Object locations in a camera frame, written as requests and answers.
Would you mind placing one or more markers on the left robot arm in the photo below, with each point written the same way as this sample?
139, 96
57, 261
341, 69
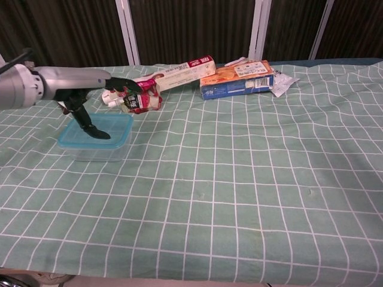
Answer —
15, 89

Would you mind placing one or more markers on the red drink pouch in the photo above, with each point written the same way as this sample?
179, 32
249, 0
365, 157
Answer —
146, 103

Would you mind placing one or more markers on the orange and blue cracker box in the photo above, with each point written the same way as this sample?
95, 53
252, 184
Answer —
233, 86

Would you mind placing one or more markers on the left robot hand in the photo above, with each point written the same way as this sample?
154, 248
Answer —
74, 79

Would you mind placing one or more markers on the grey metal base part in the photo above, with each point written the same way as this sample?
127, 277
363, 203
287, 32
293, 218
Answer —
30, 278

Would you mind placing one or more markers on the green checked tablecloth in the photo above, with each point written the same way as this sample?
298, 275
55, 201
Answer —
239, 179

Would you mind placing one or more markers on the long white cookie box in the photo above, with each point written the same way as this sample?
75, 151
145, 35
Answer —
179, 77

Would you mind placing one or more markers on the white crumpled snack packet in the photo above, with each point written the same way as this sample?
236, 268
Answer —
282, 82

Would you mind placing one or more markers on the clear plastic container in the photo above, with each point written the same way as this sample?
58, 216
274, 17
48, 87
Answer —
98, 155

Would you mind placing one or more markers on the blue plastic lid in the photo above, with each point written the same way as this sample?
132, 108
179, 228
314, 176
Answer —
119, 125

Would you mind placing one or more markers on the white partition frame post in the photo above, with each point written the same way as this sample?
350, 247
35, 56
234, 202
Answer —
2, 59
321, 30
258, 30
127, 30

